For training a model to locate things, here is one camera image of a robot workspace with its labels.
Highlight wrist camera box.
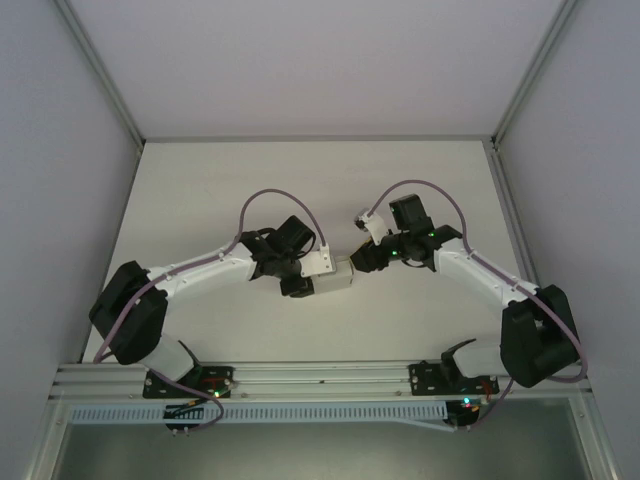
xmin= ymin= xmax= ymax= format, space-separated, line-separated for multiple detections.
xmin=298 ymin=243 xmax=335 ymax=278
xmin=353 ymin=209 xmax=389 ymax=248

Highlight white paper box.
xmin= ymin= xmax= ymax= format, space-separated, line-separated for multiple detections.
xmin=309 ymin=255 xmax=358 ymax=297

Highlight aluminium side rail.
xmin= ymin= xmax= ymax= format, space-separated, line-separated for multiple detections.
xmin=481 ymin=139 xmax=560 ymax=359

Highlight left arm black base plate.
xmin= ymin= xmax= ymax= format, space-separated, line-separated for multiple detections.
xmin=142 ymin=365 xmax=236 ymax=400

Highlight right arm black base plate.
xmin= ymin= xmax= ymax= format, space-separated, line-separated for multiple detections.
xmin=408 ymin=360 xmax=501 ymax=397

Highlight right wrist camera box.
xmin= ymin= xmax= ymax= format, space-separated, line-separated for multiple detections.
xmin=353 ymin=209 xmax=389 ymax=248

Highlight aluminium frame crossbar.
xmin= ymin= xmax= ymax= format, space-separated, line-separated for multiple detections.
xmin=141 ymin=133 xmax=496 ymax=145

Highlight aluminium frame post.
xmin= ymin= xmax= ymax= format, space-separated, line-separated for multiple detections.
xmin=51 ymin=0 xmax=147 ymax=150
xmin=490 ymin=0 xmax=585 ymax=147

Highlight aluminium mounting rail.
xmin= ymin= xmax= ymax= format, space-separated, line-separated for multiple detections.
xmin=48 ymin=353 xmax=592 ymax=402

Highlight grey metal panel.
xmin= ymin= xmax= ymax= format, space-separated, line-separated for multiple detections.
xmin=49 ymin=397 xmax=604 ymax=480

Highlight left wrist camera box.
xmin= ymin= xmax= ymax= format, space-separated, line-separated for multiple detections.
xmin=298 ymin=243 xmax=335 ymax=278

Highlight white slotted cable duct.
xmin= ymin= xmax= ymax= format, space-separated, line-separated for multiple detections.
xmin=66 ymin=402 xmax=460 ymax=434

